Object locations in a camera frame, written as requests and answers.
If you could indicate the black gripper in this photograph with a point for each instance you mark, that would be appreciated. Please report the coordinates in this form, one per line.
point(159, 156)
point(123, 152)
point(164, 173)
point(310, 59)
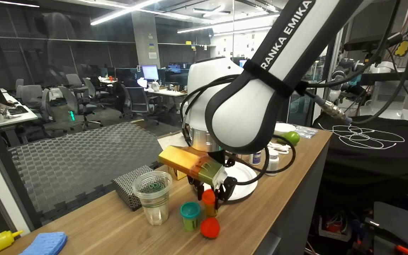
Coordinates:
point(226, 165)

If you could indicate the orange lid dough container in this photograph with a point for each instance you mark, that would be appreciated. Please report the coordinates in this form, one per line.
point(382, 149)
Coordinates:
point(209, 203)

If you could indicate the clear plastic cup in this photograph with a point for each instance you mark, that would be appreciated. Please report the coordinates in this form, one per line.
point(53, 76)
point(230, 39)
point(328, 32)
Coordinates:
point(154, 199)
point(155, 214)
point(154, 182)

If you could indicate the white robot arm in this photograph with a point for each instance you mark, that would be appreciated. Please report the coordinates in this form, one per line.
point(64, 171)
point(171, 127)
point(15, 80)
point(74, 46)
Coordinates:
point(280, 47)

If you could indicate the white paper plate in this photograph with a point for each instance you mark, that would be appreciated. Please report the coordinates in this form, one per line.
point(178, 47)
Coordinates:
point(247, 186)

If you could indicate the teal lid dough container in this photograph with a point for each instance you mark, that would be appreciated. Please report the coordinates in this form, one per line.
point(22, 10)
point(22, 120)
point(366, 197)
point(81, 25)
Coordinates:
point(191, 216)

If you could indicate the open yellow cardboard box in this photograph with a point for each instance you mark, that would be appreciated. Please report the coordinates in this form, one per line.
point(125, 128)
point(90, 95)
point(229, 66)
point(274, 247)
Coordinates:
point(191, 163)

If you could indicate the red ball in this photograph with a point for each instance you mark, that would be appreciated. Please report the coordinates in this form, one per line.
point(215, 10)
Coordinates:
point(210, 229)

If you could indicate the green round object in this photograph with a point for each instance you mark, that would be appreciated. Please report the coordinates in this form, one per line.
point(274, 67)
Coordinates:
point(291, 138)

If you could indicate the black office chair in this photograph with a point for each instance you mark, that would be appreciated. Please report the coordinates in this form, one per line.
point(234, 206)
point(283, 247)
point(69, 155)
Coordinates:
point(135, 100)

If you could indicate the lit computer monitor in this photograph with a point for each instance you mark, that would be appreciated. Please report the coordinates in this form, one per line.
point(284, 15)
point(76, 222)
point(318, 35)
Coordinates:
point(151, 73)

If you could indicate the grey concrete pillar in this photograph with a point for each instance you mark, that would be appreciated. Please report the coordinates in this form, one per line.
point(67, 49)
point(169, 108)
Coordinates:
point(147, 40)

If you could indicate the black cloth covered table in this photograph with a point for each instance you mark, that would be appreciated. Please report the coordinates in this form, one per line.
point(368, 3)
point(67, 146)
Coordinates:
point(379, 161)

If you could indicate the blue cloth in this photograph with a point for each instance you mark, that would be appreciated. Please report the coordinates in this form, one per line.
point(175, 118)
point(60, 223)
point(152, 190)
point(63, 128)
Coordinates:
point(43, 243)

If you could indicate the office desk with clutter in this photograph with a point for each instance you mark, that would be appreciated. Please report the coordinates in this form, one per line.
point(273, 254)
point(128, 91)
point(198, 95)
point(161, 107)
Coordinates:
point(13, 115)

